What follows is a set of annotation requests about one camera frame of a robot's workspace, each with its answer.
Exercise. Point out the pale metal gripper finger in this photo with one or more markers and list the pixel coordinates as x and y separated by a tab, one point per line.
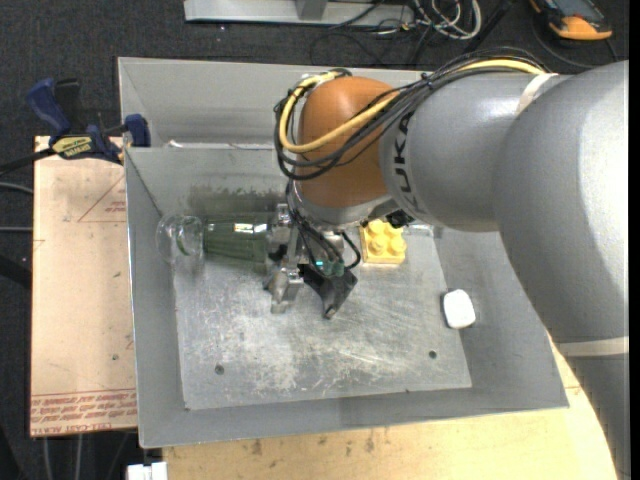
281	299
270	281

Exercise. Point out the green translucent bottle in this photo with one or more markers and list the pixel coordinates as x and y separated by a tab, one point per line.
235	245

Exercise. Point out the black curved plastic piece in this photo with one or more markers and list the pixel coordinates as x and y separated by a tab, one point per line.
335	290

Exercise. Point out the grey metal bin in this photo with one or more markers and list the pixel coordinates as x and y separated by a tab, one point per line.
310	358

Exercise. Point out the yellow toy brick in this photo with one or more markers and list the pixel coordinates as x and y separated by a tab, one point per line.
382	245

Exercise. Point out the clear glass cup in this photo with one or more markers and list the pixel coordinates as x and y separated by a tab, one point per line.
177	240

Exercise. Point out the white rounded block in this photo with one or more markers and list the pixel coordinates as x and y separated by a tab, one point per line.
459	309

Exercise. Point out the brown cardboard board, red print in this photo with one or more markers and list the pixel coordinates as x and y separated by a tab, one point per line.
80	288

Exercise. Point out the black cylinder on white bracket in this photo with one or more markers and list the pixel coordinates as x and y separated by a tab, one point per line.
397	217

